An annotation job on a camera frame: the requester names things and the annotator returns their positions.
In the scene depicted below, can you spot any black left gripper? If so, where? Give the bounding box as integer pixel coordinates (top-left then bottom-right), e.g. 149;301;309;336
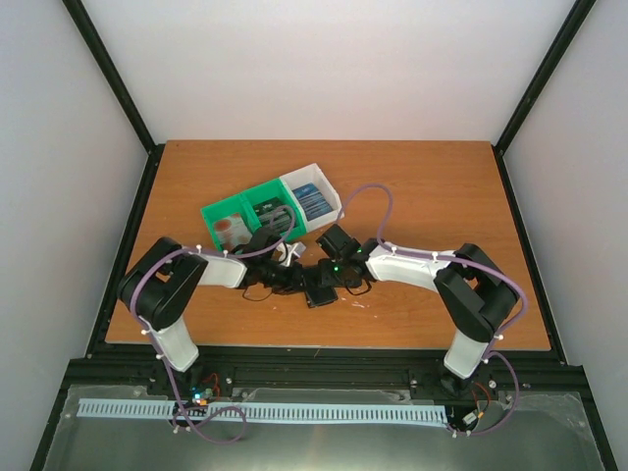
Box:
260;260;318;296

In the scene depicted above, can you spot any black leather card holder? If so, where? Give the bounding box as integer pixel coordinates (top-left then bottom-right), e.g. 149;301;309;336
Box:
304;285;338;308

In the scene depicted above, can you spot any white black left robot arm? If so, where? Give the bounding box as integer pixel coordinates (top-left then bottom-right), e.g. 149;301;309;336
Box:
117;229;305;395

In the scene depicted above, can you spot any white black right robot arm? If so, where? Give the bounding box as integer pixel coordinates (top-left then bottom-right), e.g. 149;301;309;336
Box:
317;224;524;380

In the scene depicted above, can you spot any black card stack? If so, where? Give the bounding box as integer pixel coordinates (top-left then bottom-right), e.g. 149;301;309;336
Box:
253;197;292;234

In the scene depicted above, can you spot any red white card stack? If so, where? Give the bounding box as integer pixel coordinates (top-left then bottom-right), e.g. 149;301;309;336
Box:
212;213;251;250

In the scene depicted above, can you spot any blue card stack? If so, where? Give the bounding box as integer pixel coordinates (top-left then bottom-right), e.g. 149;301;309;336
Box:
292;183;333;221

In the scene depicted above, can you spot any white plastic bin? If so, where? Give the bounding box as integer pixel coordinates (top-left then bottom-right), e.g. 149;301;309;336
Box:
280;163;341;233

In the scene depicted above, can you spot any green double plastic bin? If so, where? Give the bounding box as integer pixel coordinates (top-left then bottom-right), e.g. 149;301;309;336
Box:
201;179;307;250

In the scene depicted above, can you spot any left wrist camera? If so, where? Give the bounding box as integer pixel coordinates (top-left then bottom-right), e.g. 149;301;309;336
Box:
277;241;306;267

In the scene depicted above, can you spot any light blue cable duct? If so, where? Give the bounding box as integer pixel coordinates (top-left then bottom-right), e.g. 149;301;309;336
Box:
77;398;447;428

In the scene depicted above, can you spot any metal base plate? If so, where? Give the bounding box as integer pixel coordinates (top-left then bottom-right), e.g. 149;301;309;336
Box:
38;387;606;470

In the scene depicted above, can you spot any black frame rail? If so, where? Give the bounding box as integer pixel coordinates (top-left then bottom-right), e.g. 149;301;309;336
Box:
62;0;166;153

